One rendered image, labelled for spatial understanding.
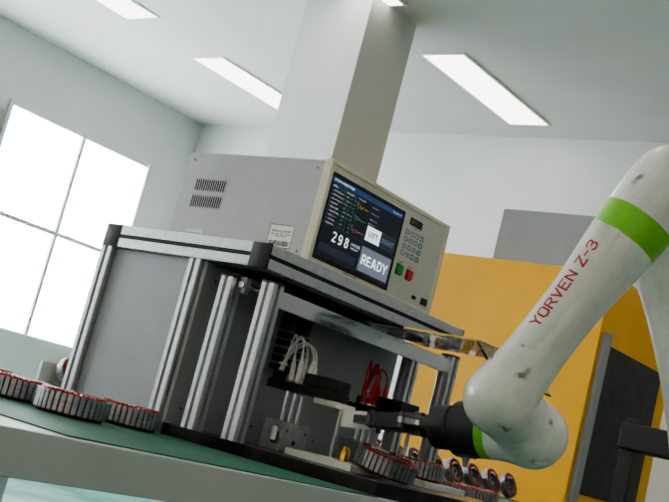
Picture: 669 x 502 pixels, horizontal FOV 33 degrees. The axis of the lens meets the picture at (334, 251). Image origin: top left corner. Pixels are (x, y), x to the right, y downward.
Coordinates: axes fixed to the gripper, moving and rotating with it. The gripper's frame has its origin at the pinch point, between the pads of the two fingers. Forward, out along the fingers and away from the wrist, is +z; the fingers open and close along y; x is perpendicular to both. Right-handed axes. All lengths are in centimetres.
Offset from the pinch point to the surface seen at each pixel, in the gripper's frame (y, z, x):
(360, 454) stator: -5.2, -5.3, -6.5
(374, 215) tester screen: 8.7, 9.6, 41.4
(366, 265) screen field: 10.2, 10.8, 31.6
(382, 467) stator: -4.7, -9.9, -8.2
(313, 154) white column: 296, 272, 180
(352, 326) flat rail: 6.1, 8.9, 18.4
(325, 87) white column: 296, 272, 221
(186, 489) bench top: -64, -23, -17
